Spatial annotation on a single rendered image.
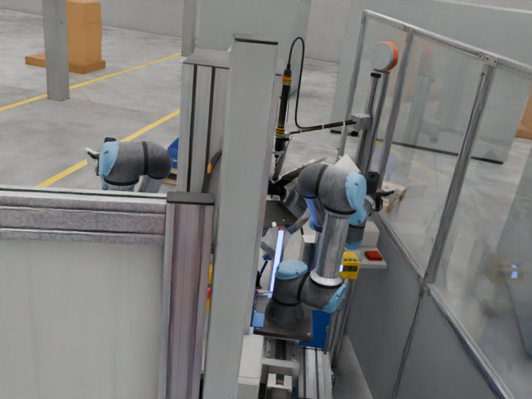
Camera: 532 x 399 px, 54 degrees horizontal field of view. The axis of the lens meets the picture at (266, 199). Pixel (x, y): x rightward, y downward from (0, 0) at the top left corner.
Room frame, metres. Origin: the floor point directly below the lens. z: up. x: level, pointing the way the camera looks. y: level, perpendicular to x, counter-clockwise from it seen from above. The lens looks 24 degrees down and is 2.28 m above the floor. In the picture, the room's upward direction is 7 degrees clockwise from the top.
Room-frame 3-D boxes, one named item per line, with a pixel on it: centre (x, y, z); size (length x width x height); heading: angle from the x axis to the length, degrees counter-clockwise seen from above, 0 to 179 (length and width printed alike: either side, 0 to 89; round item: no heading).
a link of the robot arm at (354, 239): (1.87, -0.35, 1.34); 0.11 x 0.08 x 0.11; 64
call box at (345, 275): (2.14, -0.38, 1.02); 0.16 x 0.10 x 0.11; 100
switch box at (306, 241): (2.73, -0.32, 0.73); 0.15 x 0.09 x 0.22; 100
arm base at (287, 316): (1.69, -0.13, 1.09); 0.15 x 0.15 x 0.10
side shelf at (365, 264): (2.66, -0.55, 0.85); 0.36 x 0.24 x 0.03; 10
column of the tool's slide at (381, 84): (2.96, -0.54, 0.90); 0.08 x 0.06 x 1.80; 45
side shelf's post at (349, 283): (2.66, -0.55, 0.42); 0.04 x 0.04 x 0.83; 10
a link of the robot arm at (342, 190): (1.63, -0.25, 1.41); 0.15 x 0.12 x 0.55; 64
